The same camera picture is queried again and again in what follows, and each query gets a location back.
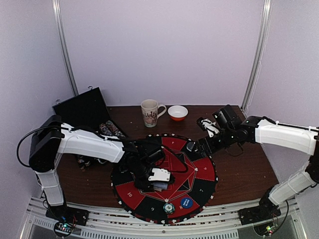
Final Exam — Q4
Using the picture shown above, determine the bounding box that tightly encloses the blue playing card deck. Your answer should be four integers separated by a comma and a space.
152, 182, 168, 192

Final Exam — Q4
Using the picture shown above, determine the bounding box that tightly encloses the clear dealer button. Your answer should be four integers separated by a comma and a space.
186, 141, 198, 152

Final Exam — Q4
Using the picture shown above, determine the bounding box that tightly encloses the poker chip stack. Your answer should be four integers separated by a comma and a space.
163, 203, 175, 215

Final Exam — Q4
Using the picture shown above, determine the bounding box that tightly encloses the blue small blind button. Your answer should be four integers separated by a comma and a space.
180, 197, 193, 209

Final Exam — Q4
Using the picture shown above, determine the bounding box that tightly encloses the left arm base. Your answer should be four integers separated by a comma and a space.
43, 201, 89, 238

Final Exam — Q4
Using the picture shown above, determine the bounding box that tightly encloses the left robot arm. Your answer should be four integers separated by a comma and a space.
22, 115, 175, 221

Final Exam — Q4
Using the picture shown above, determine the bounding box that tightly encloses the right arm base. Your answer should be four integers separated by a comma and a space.
238, 206, 281, 237

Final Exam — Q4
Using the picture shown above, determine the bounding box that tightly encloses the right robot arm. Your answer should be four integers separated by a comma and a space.
188, 105, 319, 220

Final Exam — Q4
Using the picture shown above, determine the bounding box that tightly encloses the round poker mat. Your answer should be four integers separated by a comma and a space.
111, 134, 218, 225

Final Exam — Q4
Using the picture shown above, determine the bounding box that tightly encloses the white orange bowl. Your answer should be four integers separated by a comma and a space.
167, 105, 188, 121

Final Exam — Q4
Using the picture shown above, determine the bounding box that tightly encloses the beige patterned mug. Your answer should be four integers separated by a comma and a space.
141, 99, 167, 128

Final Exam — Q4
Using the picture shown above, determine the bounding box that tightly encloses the black poker chip case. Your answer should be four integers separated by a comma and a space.
53, 88, 128, 168

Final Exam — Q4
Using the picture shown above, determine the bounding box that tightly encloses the right aluminium frame post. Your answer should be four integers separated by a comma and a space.
241, 0, 273, 114

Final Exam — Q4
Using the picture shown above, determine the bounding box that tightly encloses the aluminium frame post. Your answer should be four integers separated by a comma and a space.
52, 0, 79, 96
241, 0, 273, 114

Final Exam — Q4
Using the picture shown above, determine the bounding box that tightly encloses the left aluminium frame post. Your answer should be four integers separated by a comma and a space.
52, 0, 79, 96

